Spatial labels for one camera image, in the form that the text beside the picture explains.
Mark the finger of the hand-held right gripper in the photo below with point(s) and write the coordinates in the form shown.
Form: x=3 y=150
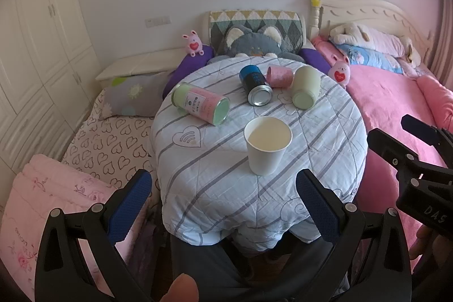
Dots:
x=421 y=131
x=389 y=148

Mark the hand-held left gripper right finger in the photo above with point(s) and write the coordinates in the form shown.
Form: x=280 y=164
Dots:
x=318 y=208

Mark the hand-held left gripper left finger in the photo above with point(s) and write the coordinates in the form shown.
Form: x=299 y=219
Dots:
x=130 y=208

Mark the white paper cup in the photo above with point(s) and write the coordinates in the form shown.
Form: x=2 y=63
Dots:
x=267 y=150

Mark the light green cup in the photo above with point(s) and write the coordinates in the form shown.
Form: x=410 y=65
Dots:
x=305 y=86

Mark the pink cup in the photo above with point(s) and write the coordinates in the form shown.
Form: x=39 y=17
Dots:
x=279 y=76

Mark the person's right hand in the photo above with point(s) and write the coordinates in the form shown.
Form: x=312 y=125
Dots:
x=423 y=245

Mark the person's left hand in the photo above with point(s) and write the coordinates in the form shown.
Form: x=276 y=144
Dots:
x=182 y=288

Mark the pink bolster cushion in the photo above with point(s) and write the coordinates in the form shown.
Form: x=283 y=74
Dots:
x=437 y=93

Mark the pink bed blanket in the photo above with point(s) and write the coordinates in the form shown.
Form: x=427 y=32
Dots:
x=389 y=104

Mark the heart print bed sheet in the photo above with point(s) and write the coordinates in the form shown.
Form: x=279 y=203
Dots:
x=106 y=146

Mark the striped light blue table quilt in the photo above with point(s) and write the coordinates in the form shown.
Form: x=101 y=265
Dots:
x=212 y=181

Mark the pink bunny plush toy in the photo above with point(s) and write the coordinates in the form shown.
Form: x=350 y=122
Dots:
x=193 y=44
x=340 y=72

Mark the blue cartoon pillow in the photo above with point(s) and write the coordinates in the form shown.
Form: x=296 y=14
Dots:
x=368 y=58

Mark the folded pink floral quilt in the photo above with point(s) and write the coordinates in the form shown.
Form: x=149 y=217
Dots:
x=39 y=188

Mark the person's grey pants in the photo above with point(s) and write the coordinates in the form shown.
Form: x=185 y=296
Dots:
x=212 y=266

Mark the white plush dog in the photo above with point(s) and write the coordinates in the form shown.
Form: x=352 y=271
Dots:
x=375 y=36

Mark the grey flower pillow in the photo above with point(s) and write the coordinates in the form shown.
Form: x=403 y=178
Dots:
x=134 y=96

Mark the pink and green cylinder can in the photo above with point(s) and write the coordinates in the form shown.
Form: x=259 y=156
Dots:
x=201 y=104

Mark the cream bed headboard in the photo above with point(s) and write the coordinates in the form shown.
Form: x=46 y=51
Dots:
x=371 y=10

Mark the blue metal can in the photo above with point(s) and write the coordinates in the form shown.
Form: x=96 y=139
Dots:
x=254 y=82

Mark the purple cushion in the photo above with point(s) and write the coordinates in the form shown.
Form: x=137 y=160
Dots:
x=187 y=70

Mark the grey cat cushion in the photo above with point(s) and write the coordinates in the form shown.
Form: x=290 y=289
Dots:
x=254 y=42

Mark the white wardrobe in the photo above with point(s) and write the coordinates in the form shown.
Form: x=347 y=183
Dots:
x=39 y=50

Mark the diamond pattern chair cover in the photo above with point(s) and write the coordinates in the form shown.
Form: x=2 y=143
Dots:
x=254 y=17

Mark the white wall switch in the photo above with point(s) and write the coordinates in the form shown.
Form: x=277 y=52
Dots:
x=158 y=21

